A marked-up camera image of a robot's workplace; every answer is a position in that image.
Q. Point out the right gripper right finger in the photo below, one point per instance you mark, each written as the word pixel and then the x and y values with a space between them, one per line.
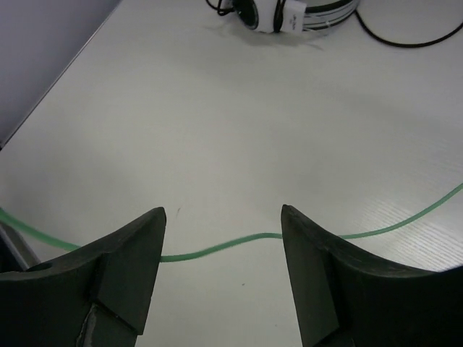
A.
pixel 347 296

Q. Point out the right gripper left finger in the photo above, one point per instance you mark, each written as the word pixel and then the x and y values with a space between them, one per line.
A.
pixel 97 295

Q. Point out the black white headphones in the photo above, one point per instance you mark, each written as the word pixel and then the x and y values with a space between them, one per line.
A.
pixel 294 17

